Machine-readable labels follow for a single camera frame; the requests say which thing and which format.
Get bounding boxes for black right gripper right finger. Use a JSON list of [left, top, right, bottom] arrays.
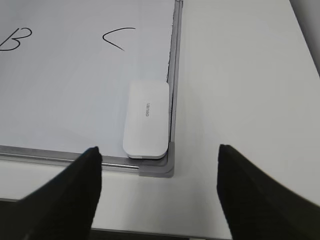
[[216, 144, 320, 240]]

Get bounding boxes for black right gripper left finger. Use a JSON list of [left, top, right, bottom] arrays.
[[0, 146, 102, 240]]

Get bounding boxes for white whiteboard eraser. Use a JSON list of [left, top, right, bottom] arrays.
[[122, 81, 170, 160]]

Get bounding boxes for white magnetic whiteboard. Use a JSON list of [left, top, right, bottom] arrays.
[[0, 0, 183, 178]]

